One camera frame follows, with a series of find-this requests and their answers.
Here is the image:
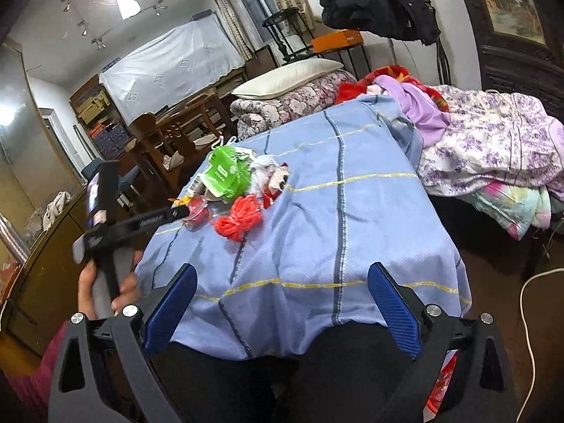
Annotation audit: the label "dark floral quilt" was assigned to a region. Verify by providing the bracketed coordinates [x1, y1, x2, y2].
[230, 70, 357, 139]

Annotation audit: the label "lilac cloth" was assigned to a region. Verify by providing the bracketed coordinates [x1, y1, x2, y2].
[374, 75, 451, 146]

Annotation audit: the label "red white wrapper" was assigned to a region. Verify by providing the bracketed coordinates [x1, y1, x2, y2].
[263, 163, 292, 209]

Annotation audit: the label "pastel tie-dye blanket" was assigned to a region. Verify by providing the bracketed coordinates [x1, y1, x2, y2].
[467, 180, 553, 241]

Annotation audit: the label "wooden chair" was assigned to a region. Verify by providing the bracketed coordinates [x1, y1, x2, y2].
[127, 112, 186, 195]

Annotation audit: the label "carved screen with painting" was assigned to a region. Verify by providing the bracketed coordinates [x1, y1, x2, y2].
[454, 0, 564, 115]

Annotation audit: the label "wooden table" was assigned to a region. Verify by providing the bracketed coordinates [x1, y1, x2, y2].
[159, 94, 239, 172]

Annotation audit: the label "person's left forearm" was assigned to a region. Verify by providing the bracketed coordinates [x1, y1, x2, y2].
[0, 319, 71, 423]

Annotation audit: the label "white cloth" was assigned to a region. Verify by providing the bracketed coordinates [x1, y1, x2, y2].
[42, 191, 72, 232]

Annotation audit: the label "black jacket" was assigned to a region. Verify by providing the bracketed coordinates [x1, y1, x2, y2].
[314, 0, 441, 45]

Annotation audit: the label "purple floral quilt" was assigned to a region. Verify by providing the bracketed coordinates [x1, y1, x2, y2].
[416, 85, 564, 197]

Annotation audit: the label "black metal stand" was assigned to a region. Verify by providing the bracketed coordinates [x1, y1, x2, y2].
[262, 8, 318, 63]

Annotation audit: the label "orange box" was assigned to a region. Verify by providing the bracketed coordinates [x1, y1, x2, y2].
[311, 30, 366, 54]

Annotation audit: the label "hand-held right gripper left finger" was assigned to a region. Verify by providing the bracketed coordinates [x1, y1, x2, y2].
[48, 263, 198, 423]

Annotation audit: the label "white printed packet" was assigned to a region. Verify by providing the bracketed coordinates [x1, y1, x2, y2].
[185, 172, 210, 197]

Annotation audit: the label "white cable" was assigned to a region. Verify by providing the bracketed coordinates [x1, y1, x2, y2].
[515, 266, 564, 423]

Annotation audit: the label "large mirror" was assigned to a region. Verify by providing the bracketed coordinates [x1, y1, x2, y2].
[0, 37, 89, 265]

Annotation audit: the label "ceiling track spotlights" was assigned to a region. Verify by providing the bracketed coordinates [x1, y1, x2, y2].
[59, 0, 170, 50]

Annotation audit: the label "red mesh bag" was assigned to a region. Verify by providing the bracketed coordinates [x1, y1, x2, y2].
[213, 195, 264, 242]

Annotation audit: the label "white crumpled tissue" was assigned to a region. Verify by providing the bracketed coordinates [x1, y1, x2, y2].
[251, 154, 283, 186]

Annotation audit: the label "wooden shelf with boxes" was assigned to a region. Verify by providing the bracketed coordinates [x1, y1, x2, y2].
[69, 75, 133, 161]

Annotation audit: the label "glass window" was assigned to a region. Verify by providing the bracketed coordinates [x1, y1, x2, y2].
[235, 0, 276, 54]

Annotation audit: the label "green snack packet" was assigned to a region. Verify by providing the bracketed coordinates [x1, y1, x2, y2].
[203, 146, 253, 203]

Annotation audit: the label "red blanket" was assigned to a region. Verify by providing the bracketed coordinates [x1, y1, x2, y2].
[335, 65, 450, 113]

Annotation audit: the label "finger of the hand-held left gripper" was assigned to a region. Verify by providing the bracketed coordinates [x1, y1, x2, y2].
[130, 206, 189, 235]

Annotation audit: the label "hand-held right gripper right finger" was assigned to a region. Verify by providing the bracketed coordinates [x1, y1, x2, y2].
[367, 262, 518, 423]

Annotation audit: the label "black coat stand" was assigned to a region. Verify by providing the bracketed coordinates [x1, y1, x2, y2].
[434, 31, 454, 86]

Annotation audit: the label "blue checked blanket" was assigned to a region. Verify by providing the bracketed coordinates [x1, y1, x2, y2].
[134, 94, 472, 362]

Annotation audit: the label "person's left hand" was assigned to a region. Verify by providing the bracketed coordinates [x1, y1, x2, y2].
[77, 250, 145, 321]

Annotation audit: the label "white pillow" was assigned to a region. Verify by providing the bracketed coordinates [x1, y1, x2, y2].
[231, 58, 345, 100]

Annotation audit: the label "wooden cabinet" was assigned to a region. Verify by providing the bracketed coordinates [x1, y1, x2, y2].
[0, 187, 151, 357]

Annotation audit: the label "red jelly cup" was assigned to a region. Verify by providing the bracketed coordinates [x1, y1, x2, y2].
[182, 197, 211, 232]

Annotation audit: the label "white cloth cover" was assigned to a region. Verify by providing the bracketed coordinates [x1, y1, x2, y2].
[99, 14, 245, 126]

